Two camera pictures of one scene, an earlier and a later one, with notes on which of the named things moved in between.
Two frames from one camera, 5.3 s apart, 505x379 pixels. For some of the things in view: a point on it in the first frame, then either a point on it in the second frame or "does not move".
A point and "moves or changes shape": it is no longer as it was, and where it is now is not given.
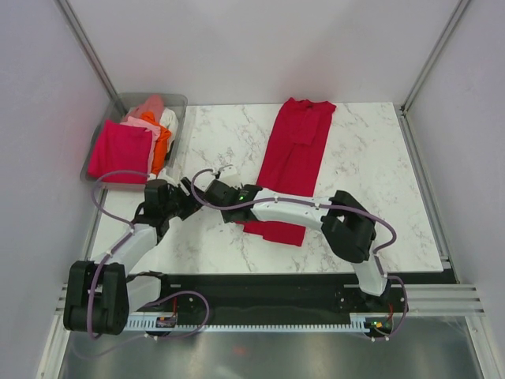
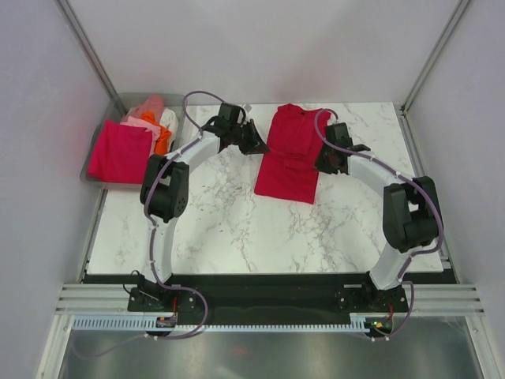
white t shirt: [168, 118] does not move
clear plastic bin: [138, 139] does not move
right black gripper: [225, 216] -> [320, 165]
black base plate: [218, 299] does not move
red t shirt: [290, 163] moves or changes shape
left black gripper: [191, 206] -> [256, 145]
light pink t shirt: [155, 130] does not move
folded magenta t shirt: [121, 147] does not move
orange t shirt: [161, 142] does not move
